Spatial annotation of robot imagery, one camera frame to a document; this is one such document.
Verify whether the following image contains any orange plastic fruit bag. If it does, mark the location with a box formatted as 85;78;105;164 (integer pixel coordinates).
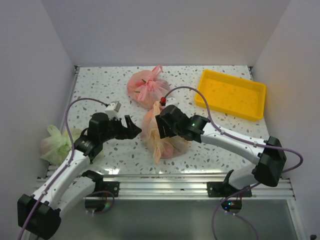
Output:
140;101;191;165

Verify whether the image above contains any pink knotted plastic bag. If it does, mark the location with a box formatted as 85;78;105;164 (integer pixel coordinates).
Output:
127;65;171;109

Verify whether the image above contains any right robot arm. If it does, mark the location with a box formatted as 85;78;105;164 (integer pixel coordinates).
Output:
155;105;287;197

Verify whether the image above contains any left black base bracket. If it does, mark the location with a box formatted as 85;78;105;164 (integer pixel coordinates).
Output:
95;180;120;198

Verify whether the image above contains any green plastic fruit bag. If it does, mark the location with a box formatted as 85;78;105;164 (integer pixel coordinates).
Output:
40;125;72;166

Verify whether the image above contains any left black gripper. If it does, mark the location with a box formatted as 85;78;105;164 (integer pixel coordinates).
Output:
100;115;141;143

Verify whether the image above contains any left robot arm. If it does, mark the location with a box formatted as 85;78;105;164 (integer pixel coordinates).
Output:
17;112;142;240

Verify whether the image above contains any yellow plastic tray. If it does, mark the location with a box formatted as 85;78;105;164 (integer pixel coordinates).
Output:
197;69;267;122

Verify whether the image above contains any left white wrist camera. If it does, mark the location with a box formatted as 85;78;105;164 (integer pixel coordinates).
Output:
104;101;121;120

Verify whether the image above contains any black base bracket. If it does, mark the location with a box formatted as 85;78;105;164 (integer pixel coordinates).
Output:
206;181;239;198
95;180;120;198

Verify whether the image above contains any right black base bracket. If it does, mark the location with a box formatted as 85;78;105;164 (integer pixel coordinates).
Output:
206;181;239;198

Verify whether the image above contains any aluminium frame rail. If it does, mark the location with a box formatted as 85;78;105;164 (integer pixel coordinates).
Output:
103;173;295;200

